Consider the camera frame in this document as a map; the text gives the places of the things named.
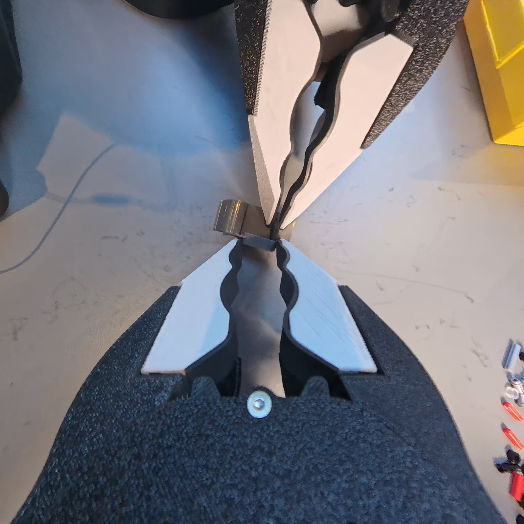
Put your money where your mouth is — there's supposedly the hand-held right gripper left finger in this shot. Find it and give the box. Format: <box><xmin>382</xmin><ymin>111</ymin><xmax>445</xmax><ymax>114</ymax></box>
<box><xmin>141</xmin><ymin>239</ymin><xmax>243</xmax><ymax>375</ymax></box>

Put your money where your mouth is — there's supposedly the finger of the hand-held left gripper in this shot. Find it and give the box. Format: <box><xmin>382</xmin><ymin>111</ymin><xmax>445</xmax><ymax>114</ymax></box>
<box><xmin>278</xmin><ymin>33</ymin><xmax>414</xmax><ymax>230</ymax></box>
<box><xmin>248</xmin><ymin>0</ymin><xmax>322</xmax><ymax>227</ymax></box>

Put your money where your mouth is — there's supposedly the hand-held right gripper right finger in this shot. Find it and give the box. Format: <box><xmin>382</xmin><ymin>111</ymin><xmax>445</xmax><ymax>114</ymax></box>
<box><xmin>276</xmin><ymin>239</ymin><xmax>378</xmax><ymax>374</ymax></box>

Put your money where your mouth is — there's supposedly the yellow plastic bin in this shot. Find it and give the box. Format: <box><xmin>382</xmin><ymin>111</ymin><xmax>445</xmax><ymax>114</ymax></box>
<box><xmin>463</xmin><ymin>0</ymin><xmax>524</xmax><ymax>146</ymax></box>

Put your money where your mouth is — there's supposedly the grey curved brick panel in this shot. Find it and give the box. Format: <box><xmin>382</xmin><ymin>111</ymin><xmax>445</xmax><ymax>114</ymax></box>
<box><xmin>213</xmin><ymin>199</ymin><xmax>296</xmax><ymax>251</ymax></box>

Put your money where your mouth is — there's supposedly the grey desk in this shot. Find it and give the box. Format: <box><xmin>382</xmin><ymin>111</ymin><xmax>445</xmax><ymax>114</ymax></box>
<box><xmin>0</xmin><ymin>0</ymin><xmax>524</xmax><ymax>524</ymax></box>

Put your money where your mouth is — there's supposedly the pile of small brick pins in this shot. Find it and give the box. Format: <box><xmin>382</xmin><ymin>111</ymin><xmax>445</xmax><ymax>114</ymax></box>
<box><xmin>493</xmin><ymin>338</ymin><xmax>524</xmax><ymax>524</ymax></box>

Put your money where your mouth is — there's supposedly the person's black hoodie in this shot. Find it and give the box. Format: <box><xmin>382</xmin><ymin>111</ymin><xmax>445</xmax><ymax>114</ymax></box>
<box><xmin>0</xmin><ymin>0</ymin><xmax>22</xmax><ymax>222</ymax></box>

